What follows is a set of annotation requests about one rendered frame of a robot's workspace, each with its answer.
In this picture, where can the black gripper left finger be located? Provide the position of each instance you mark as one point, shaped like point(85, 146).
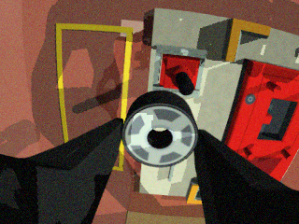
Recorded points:
point(65, 184)

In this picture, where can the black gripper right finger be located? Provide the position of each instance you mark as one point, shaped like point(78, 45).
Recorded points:
point(234, 191)

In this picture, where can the yellow tape outline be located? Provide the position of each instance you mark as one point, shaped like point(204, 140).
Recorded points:
point(126, 69)

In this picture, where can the black tyre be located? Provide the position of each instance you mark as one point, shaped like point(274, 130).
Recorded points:
point(159, 148)

